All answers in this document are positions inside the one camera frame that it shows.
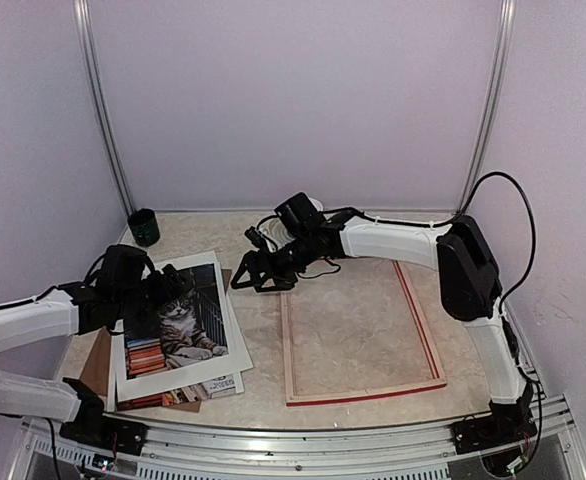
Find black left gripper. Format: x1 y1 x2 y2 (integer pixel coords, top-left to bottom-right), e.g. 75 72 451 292
115 263 189 325

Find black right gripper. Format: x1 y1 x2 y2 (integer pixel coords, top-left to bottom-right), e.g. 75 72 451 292
230 232 316 292

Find white mat board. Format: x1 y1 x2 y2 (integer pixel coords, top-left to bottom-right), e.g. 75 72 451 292
109 251 253 401

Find red wooden picture frame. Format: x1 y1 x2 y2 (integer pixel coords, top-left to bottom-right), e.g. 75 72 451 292
278 259 448 409

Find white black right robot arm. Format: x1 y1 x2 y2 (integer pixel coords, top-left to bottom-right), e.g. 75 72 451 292
231 192 542 444

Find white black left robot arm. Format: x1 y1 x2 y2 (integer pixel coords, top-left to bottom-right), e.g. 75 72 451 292
0 244 187 445

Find cat photo print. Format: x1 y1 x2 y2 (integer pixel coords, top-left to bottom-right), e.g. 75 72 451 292
113 263 243 412

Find grey striped plate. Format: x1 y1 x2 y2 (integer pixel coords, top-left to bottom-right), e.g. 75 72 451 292
256 214 294 252

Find dark green mug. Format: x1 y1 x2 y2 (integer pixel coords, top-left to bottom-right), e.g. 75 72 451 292
127 208 161 247

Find orange white bowl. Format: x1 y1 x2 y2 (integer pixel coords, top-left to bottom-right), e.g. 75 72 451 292
309 197 324 211

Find brown backing board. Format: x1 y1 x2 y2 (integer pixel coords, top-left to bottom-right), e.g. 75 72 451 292
80 269 234 413

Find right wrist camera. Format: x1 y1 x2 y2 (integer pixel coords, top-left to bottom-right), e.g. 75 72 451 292
244 226 278 253

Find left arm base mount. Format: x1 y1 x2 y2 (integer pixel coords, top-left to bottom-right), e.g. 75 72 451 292
60 411 148 456

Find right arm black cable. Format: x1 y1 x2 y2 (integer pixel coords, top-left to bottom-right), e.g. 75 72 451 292
462 171 537 311

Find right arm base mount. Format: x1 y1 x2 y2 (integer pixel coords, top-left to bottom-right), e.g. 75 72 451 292
451 415 538 455

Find left aluminium post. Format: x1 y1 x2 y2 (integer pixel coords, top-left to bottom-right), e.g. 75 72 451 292
73 0 136 217

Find aluminium post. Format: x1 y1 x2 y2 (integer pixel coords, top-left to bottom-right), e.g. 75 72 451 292
73 0 136 217
457 0 517 211

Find right aluminium post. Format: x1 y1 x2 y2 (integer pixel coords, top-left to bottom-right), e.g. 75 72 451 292
457 0 517 211

